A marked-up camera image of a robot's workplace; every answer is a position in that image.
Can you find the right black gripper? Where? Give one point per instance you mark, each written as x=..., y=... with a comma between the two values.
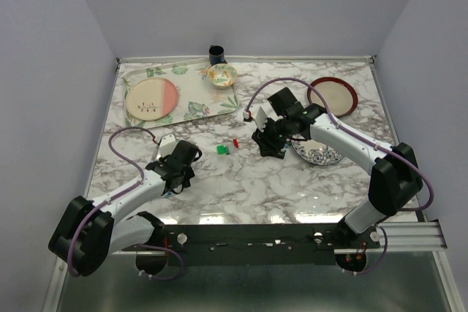
x=264, y=142

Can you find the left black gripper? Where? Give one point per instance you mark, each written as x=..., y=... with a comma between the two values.
x=189, y=174

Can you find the green highlighter cap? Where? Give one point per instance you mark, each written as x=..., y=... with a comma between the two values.
x=220, y=149

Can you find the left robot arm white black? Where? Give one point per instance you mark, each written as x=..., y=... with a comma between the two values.
x=89, y=230

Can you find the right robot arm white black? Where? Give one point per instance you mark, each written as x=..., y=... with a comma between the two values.
x=393, y=170

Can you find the blue floral white plate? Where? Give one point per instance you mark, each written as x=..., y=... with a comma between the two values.
x=314, y=152

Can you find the floral leaf serving tray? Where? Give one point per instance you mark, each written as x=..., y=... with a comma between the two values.
x=198, y=98

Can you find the pink cream round plate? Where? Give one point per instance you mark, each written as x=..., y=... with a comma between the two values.
x=152, y=99

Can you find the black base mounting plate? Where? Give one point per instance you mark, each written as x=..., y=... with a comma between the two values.
x=252, y=244

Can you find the floral ceramic bowl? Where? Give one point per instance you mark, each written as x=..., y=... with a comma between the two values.
x=222, y=75

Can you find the red rimmed beige plate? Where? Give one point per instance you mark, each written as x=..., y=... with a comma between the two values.
x=340, y=96

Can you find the dark blue mug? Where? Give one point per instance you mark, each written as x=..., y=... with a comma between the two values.
x=216, y=55

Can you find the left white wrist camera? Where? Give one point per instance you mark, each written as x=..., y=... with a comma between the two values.
x=167, y=145

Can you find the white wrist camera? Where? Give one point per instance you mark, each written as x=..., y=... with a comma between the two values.
x=167, y=145
x=259, y=117

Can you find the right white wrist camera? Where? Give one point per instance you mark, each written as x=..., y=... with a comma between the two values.
x=259, y=117

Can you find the aluminium frame rail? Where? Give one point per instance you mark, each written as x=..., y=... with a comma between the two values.
x=414, y=236

